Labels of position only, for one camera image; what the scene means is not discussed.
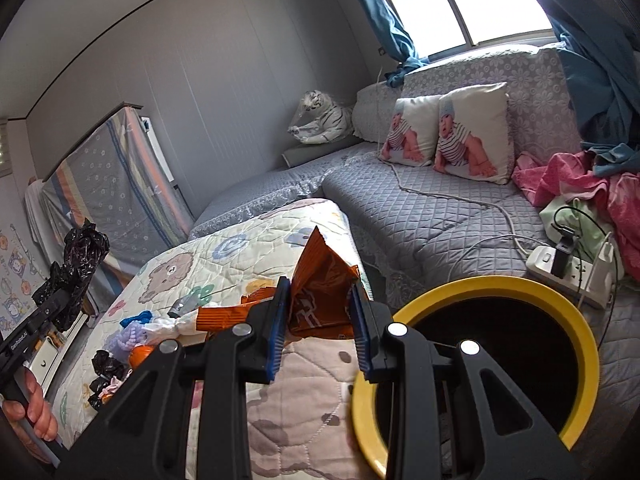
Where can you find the white board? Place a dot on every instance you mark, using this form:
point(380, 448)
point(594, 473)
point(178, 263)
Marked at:
point(157, 150)

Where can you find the pink floral cloth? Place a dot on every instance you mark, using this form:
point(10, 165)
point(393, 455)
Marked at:
point(565, 175)

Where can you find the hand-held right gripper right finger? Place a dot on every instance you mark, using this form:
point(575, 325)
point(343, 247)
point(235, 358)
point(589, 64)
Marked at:
point(362, 335)

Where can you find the large black plastic bag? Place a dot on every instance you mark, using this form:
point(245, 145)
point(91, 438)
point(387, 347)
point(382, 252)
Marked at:
point(82, 255)

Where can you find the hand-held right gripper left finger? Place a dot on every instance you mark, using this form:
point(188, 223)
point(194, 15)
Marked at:
point(277, 332)

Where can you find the white cabinet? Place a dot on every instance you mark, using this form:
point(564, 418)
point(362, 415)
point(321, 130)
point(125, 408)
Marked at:
point(47, 357)

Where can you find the grey foil wrapper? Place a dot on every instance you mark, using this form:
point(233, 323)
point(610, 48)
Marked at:
point(184, 305)

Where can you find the white charger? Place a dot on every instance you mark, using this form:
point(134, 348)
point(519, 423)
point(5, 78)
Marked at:
point(606, 260)

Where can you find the light green cloth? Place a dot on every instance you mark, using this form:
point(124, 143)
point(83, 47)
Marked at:
point(590, 225)

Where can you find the orange snack wrapper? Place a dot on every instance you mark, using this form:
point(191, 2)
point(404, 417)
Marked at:
point(320, 280)

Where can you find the white power strip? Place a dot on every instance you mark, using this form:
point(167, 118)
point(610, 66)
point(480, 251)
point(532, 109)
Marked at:
point(540, 265)

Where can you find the white wrapper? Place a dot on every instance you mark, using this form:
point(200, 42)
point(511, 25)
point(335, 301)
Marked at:
point(170, 327)

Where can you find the baby print pillow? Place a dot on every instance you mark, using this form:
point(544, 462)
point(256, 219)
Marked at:
point(470, 135)
point(410, 135)

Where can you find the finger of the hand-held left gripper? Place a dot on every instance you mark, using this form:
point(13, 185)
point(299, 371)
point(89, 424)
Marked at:
point(52, 305)

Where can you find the window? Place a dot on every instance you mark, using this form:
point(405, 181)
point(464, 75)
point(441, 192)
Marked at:
point(440, 0)

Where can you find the striped covered mattress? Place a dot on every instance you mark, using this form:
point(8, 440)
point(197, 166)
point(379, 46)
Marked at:
point(110, 175)

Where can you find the narrow blue curtain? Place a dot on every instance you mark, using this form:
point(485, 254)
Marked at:
point(380, 10)

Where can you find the cartoon wall stickers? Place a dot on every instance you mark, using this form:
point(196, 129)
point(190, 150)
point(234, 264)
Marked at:
point(15, 270)

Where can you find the small black plastic bag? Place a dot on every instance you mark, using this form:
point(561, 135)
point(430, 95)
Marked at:
point(102, 362)

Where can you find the wide blue curtain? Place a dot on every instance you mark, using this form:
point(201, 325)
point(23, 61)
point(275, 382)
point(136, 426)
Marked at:
point(600, 85)

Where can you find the purple foam net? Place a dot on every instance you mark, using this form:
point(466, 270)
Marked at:
point(131, 337)

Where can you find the cartoon printed quilt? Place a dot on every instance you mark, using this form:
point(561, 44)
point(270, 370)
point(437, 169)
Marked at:
point(225, 255)

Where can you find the person's left hand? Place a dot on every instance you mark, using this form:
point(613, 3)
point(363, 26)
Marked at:
point(35, 405)

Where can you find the black charger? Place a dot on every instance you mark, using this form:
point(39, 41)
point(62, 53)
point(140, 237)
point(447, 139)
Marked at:
point(562, 260)

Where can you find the grey quilted sofa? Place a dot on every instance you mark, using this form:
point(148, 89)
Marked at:
point(425, 220)

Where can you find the blue cloth scrap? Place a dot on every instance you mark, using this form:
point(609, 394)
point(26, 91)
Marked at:
point(141, 317)

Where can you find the yellow rimmed trash bin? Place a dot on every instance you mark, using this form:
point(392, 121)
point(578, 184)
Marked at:
point(500, 287)

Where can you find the small orange fruit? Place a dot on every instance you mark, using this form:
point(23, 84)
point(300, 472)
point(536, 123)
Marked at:
point(140, 355)

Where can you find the white plush tiger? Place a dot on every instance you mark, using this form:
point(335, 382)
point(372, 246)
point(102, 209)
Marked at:
point(330, 125)

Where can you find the grey cushion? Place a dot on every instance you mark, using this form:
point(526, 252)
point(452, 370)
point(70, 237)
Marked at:
point(305, 155)

